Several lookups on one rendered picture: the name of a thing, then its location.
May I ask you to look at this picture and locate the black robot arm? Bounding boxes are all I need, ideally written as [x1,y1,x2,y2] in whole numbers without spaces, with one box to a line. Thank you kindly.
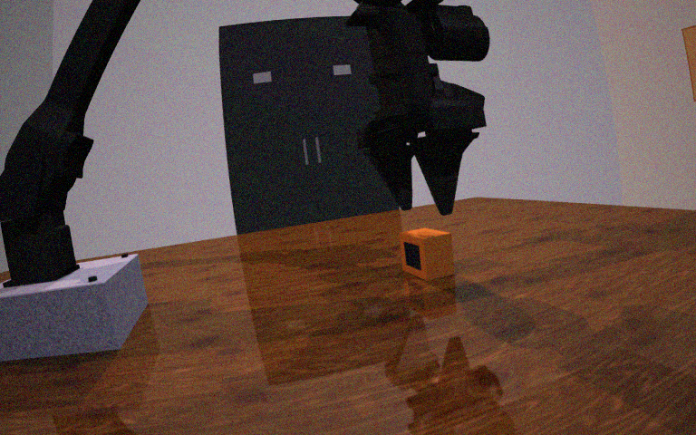
[0,0,490,287]

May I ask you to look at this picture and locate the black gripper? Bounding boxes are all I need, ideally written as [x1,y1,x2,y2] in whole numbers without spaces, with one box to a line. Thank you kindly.
[356,53,487,216]

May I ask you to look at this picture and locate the orange block with black square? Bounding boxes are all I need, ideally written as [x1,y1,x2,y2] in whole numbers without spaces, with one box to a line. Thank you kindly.
[399,228,454,281]

